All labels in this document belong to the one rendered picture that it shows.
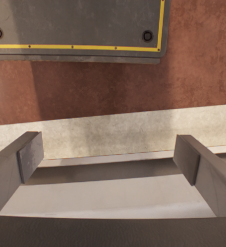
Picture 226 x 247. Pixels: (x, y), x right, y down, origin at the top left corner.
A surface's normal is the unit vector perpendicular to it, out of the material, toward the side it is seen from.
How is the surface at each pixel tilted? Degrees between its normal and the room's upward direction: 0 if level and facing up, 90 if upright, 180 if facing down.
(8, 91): 0
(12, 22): 0
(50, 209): 90
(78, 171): 0
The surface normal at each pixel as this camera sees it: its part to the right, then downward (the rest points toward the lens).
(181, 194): -0.07, -0.95
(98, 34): 0.02, 0.29
